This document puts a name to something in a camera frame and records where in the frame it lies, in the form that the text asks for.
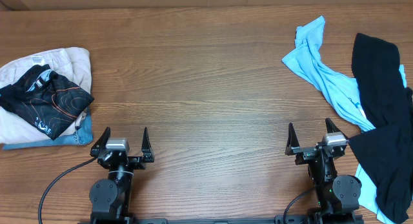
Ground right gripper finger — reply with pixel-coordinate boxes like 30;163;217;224
325;117;348;139
287;123;299;149

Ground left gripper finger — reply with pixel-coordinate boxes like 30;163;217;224
141;127;152;153
92;127;111;150

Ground black shirt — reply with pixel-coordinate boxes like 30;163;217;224
350;33;412;223

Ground light blue shirt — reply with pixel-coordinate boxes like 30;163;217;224
282;16;411;223

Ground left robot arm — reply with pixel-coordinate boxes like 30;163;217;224
89;127;155;223

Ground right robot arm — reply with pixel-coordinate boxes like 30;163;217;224
280;118;364;224

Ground blue denim garment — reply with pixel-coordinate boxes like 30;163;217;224
3;108;93;150

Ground black patterned shorts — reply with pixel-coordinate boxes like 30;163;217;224
1;65;94;140

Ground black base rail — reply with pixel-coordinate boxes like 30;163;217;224
78;215;365;224

